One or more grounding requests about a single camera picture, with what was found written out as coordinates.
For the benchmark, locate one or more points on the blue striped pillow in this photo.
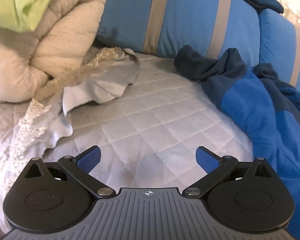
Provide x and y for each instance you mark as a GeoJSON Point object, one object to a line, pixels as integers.
{"type": "Point", "coordinates": [280, 46]}
{"type": "Point", "coordinates": [163, 27]}

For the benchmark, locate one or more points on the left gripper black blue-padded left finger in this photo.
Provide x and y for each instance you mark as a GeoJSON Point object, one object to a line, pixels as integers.
{"type": "Point", "coordinates": [50, 197]}

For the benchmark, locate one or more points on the silver quilted bedspread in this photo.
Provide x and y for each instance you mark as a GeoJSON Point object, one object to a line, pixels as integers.
{"type": "Point", "coordinates": [148, 137]}

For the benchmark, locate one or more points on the blue fleece jacket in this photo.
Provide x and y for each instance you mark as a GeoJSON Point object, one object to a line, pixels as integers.
{"type": "Point", "coordinates": [260, 104]}

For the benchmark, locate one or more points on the blue striped pillow right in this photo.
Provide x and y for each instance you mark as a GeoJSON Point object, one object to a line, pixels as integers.
{"type": "Point", "coordinates": [280, 46]}

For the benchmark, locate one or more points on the grey lace-trimmed cloth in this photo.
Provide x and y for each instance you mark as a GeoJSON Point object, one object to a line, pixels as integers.
{"type": "Point", "coordinates": [103, 79]}

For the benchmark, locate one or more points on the blue striped pillow left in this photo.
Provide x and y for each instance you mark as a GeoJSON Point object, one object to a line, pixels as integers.
{"type": "Point", "coordinates": [163, 27]}

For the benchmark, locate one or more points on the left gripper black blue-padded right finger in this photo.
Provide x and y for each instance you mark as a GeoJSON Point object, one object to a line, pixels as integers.
{"type": "Point", "coordinates": [245, 196]}

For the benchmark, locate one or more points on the beige quilted comforter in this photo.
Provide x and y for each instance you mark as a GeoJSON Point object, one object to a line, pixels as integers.
{"type": "Point", "coordinates": [59, 44]}

